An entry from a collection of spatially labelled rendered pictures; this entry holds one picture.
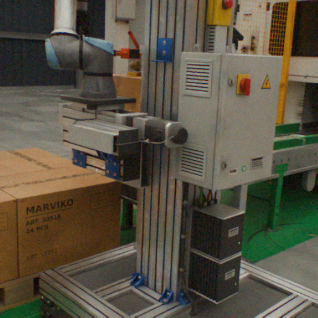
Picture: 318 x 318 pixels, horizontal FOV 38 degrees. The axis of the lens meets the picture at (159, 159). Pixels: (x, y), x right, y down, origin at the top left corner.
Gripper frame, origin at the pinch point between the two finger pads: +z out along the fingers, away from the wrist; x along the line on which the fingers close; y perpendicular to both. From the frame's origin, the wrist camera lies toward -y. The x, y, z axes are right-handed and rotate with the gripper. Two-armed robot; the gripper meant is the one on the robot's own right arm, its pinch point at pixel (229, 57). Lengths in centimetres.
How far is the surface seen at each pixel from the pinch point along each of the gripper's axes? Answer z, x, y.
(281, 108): 46, -74, -160
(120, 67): 12, -122, -4
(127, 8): -34, -117, -6
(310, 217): 121, 4, -104
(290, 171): 78, 5, -70
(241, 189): 74, 26, 9
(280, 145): 61, -6, -69
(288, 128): 62, -54, -147
